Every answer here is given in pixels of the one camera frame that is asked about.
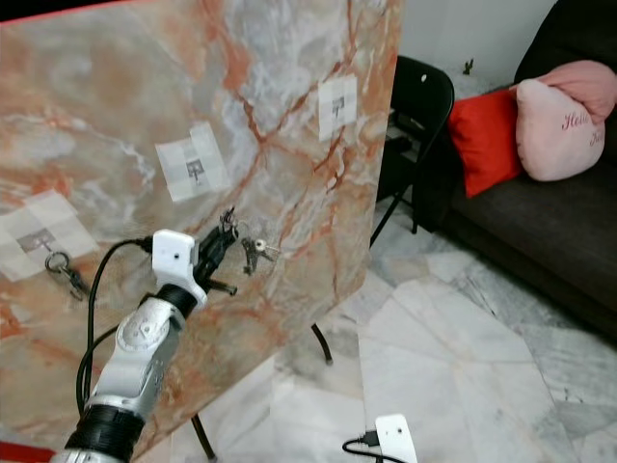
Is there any silver key bunch with ring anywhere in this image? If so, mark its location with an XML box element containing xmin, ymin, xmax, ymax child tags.
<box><xmin>220</xmin><ymin>206</ymin><xmax>282</xmax><ymax>269</ymax></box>

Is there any white taped grey hook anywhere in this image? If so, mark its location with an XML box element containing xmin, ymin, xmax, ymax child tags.
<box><xmin>156</xmin><ymin>123</ymin><xmax>228</xmax><ymax>204</ymax></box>
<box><xmin>318</xmin><ymin>74</ymin><xmax>360</xmax><ymax>143</ymax></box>
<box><xmin>0</xmin><ymin>190</ymin><xmax>99</xmax><ymax>283</ymax></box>

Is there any black board stand leg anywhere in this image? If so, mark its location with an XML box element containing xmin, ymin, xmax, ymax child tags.
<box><xmin>191</xmin><ymin>415</ymin><xmax>218</xmax><ymax>462</ymax></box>
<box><xmin>310</xmin><ymin>323</ymin><xmax>334</xmax><ymax>366</ymax></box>

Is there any orange marble pattern board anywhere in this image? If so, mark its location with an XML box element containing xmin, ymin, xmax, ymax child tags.
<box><xmin>0</xmin><ymin>0</ymin><xmax>406</xmax><ymax>463</ymax></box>

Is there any black folding chair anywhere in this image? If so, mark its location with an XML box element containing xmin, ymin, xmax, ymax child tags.
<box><xmin>371</xmin><ymin>55</ymin><xmax>456</xmax><ymax>247</ymax></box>

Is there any red plastic stool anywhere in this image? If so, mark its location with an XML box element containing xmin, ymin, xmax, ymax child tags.
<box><xmin>0</xmin><ymin>441</ymin><xmax>49</xmax><ymax>463</ymax></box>

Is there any red cushion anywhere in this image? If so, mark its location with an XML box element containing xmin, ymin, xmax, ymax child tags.
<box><xmin>446</xmin><ymin>87</ymin><xmax>526</xmax><ymax>199</ymax></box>

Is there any dark grey sofa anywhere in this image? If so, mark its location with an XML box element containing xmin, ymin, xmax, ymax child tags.
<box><xmin>410</xmin><ymin>0</ymin><xmax>617</xmax><ymax>339</ymax></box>

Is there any pink cushion with lettering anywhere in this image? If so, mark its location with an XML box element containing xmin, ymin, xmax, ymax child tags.
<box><xmin>514</xmin><ymin>79</ymin><xmax>606</xmax><ymax>182</ymax></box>

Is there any plain pink cushion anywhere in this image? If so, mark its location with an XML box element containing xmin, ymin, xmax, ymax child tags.
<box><xmin>535</xmin><ymin>60</ymin><xmax>617</xmax><ymax>122</ymax></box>

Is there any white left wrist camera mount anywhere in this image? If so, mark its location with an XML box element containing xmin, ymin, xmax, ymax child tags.
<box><xmin>151</xmin><ymin>230</ymin><xmax>206</xmax><ymax>308</ymax></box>

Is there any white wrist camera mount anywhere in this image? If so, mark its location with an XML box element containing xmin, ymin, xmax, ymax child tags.
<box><xmin>151</xmin><ymin>230</ymin><xmax>206</xmax><ymax>308</ymax></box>
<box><xmin>376</xmin><ymin>414</ymin><xmax>420</xmax><ymax>463</ymax></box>

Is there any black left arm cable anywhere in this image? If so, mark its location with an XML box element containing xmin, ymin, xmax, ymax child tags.
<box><xmin>79</xmin><ymin>236</ymin><xmax>155</xmax><ymax>416</ymax></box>

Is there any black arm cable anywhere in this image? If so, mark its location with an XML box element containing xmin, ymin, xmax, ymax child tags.
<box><xmin>342</xmin><ymin>431</ymin><xmax>387</xmax><ymax>454</ymax></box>
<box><xmin>79</xmin><ymin>236</ymin><xmax>155</xmax><ymax>416</ymax></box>

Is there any dark key bunch with ring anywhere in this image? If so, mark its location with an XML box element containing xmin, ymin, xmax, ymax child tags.
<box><xmin>44</xmin><ymin>249</ymin><xmax>93</xmax><ymax>302</ymax></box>

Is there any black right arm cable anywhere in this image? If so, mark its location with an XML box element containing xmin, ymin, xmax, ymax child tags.
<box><xmin>342</xmin><ymin>431</ymin><xmax>387</xmax><ymax>454</ymax></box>

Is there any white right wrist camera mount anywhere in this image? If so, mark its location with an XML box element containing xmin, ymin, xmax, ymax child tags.
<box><xmin>376</xmin><ymin>414</ymin><xmax>420</xmax><ymax>463</ymax></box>

